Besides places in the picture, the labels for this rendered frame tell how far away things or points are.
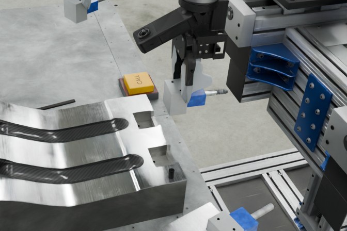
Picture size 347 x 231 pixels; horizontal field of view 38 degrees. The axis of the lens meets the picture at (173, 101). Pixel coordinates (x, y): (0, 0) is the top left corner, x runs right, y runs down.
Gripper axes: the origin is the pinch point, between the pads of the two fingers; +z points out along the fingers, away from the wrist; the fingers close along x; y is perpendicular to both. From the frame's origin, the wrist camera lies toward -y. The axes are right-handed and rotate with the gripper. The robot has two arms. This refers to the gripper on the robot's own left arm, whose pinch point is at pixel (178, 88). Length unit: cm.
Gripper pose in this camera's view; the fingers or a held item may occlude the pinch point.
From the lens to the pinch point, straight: 99.5
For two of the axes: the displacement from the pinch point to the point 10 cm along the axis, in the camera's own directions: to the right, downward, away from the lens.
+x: -2.8, -6.0, 7.5
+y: 9.6, -1.2, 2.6
